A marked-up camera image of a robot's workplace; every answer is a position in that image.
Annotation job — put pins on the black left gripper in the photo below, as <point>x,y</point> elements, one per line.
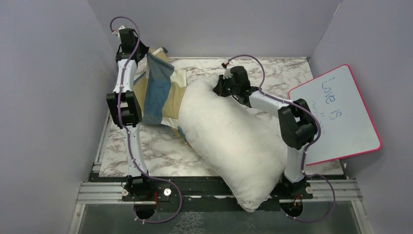
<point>145,48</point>

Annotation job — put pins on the blue yellow patchwork pillowcase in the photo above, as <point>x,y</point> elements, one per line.
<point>160,91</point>

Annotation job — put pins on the aluminium table edge rail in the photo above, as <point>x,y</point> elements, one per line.
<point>110,159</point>

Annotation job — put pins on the pink framed whiteboard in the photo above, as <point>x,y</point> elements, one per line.
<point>347,128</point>

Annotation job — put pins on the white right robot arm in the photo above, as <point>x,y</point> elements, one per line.
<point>297,125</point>

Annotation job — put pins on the white pillow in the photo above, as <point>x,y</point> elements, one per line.
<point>241,148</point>

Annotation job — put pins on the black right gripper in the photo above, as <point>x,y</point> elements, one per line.
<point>218,89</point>

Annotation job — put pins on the aluminium front rail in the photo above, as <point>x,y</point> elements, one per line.
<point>113,192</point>

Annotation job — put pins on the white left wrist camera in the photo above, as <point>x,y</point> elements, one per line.
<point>118,31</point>

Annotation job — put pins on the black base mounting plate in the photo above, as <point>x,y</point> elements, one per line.
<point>142,189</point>

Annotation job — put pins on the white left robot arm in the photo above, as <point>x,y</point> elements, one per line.
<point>123,105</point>

